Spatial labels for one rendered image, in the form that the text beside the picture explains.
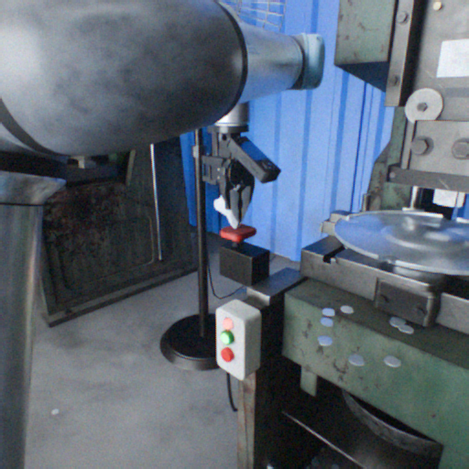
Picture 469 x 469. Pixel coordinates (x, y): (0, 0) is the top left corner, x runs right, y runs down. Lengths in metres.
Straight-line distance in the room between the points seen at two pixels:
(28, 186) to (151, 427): 1.16
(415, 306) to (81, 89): 0.59
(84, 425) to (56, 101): 1.29
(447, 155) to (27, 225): 0.59
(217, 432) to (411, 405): 0.77
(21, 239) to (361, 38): 0.60
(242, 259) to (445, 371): 0.39
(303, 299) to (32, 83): 0.59
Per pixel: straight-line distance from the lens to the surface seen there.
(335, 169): 2.16
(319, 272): 0.79
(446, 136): 0.68
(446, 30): 0.73
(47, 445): 1.43
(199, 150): 1.37
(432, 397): 0.69
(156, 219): 2.11
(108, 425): 1.42
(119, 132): 0.25
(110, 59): 0.23
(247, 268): 0.76
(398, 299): 0.70
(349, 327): 0.69
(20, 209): 0.31
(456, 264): 0.61
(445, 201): 0.79
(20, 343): 0.34
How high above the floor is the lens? 1.00
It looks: 20 degrees down
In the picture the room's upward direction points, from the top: straight up
